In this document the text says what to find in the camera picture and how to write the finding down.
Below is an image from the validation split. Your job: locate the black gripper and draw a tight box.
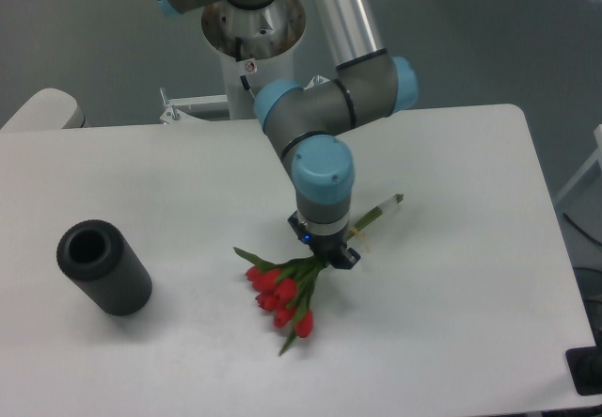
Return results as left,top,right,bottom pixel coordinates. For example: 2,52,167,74
288,212,361,270

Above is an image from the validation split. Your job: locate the red tulip bouquet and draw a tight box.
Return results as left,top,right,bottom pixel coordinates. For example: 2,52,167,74
233,193,404,356

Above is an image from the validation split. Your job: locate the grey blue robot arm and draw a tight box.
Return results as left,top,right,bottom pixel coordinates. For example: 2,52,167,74
156,0,418,269

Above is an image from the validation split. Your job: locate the black ribbed cylinder vase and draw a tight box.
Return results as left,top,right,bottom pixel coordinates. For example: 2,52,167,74
56,219,152,316

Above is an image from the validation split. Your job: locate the black device at table edge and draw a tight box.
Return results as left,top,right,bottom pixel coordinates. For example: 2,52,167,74
565,346,601,396

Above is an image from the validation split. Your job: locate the white rounded side table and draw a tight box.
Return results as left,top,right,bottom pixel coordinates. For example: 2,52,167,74
1,88,89,134

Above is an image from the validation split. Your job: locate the white metal base frame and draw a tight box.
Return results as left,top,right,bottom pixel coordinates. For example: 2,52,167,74
158,74,331,125

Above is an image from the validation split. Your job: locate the black cable on floor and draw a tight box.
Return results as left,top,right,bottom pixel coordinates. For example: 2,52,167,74
562,210,602,244

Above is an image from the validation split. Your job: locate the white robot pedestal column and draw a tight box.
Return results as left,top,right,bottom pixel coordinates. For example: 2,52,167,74
201,0,306,104

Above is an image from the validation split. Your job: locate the black cable on pedestal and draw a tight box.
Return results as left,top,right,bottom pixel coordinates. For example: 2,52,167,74
234,36,269,120

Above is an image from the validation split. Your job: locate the white frame at right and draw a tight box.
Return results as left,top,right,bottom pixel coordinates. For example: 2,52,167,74
552,125,601,213

